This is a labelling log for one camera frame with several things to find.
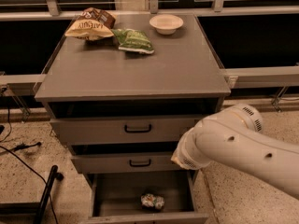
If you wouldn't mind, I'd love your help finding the bottom grey drawer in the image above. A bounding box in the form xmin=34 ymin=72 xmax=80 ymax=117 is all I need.
xmin=82 ymin=171 xmax=208 ymax=224

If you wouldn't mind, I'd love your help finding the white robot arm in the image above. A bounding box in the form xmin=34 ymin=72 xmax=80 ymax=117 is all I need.
xmin=171 ymin=104 xmax=299 ymax=199

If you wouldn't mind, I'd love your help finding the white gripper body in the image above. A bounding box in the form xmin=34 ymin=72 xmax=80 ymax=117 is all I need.
xmin=175 ymin=131 xmax=211 ymax=170

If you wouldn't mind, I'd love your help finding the black floor cable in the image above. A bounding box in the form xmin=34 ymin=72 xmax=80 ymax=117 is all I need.
xmin=0 ymin=105 xmax=59 ymax=224

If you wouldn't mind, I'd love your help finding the green chip bag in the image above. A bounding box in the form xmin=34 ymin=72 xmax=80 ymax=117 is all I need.
xmin=112 ymin=29 xmax=154 ymax=54

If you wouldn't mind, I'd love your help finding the black drawer handle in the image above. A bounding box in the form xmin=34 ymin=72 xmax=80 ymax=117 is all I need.
xmin=123 ymin=124 xmax=152 ymax=133
xmin=129 ymin=159 xmax=151 ymax=168

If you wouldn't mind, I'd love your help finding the black middle drawer handle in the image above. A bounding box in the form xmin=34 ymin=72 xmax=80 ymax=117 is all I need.
xmin=129 ymin=159 xmax=151 ymax=168

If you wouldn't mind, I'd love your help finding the black stand leg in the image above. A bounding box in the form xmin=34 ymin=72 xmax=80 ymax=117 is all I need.
xmin=0 ymin=165 xmax=64 ymax=224

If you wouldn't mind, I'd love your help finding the white bowl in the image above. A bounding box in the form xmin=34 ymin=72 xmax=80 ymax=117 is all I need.
xmin=149 ymin=14 xmax=184 ymax=35

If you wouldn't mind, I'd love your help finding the grey drawer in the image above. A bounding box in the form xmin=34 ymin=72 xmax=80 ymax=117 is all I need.
xmin=47 ymin=97 xmax=222 ymax=147
xmin=82 ymin=171 xmax=208 ymax=224
xmin=71 ymin=142 xmax=180 ymax=174

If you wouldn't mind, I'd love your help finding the top grey drawer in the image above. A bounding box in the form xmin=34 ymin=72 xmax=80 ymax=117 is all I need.
xmin=47 ymin=97 xmax=222 ymax=147

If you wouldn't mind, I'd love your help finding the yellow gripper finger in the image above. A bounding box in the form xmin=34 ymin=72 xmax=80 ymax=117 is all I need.
xmin=171 ymin=151 xmax=181 ymax=166

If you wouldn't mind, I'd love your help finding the grey drawer cabinet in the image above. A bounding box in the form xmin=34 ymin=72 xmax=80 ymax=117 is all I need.
xmin=34 ymin=13 xmax=232 ymax=176

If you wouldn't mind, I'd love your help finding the black top drawer handle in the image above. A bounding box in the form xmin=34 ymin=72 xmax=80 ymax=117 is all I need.
xmin=123 ymin=124 xmax=152 ymax=133

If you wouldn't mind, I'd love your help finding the middle grey drawer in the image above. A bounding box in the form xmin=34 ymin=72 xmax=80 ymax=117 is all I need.
xmin=71 ymin=142 xmax=180 ymax=174

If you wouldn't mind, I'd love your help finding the metal window railing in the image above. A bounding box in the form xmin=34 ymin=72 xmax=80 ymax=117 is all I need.
xmin=1 ymin=0 xmax=298 ymax=119

